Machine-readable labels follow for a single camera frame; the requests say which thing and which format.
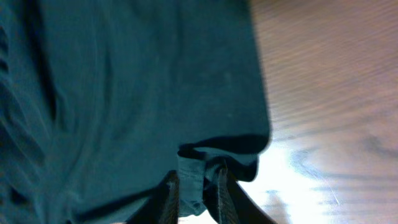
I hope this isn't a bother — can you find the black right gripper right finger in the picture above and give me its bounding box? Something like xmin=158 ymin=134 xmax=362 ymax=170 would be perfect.
xmin=203 ymin=167 xmax=276 ymax=224

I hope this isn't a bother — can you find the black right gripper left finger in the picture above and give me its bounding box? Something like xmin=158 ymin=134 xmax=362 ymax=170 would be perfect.
xmin=126 ymin=170 xmax=179 ymax=224

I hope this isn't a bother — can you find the plain black t-shirt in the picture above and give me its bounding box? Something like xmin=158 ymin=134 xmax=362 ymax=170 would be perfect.
xmin=1 ymin=0 xmax=270 ymax=223

